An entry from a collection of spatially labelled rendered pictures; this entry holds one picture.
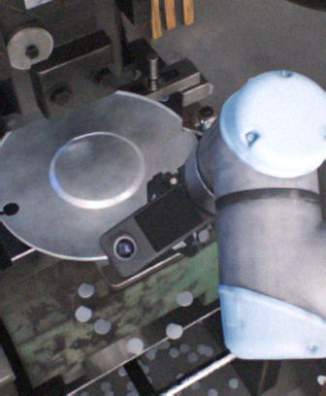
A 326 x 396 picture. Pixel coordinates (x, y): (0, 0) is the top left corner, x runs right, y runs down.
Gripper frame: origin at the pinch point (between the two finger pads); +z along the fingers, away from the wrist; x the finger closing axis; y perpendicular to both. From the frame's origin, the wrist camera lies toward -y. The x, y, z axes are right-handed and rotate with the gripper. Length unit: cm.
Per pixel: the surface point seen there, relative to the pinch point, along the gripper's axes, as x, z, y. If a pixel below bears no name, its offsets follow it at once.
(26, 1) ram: 27.9, -7.2, -1.3
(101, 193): 9.1, 13.0, -0.4
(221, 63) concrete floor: 44, 116, 78
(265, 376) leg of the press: -32, 67, 23
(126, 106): 19.7, 18.6, 10.9
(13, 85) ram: 23.8, 2.9, -5.2
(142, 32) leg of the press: 36, 40, 28
